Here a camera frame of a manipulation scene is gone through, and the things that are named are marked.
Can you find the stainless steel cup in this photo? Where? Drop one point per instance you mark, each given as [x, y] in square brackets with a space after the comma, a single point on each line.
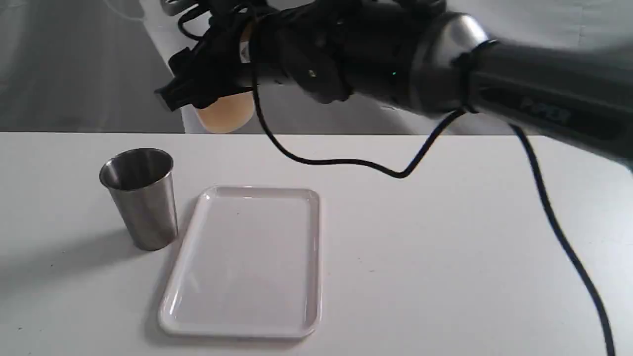
[141, 186]

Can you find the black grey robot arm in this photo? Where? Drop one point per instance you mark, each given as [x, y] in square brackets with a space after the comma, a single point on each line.
[413, 54]

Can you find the translucent squeeze bottle amber liquid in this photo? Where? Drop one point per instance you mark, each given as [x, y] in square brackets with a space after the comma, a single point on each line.
[227, 114]

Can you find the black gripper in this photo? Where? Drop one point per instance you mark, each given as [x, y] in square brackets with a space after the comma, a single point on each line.
[237, 46]

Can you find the grey backdrop cloth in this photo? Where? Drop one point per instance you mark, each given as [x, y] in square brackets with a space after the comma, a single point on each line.
[91, 66]

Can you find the white plastic tray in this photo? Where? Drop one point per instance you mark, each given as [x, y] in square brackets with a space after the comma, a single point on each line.
[249, 266]

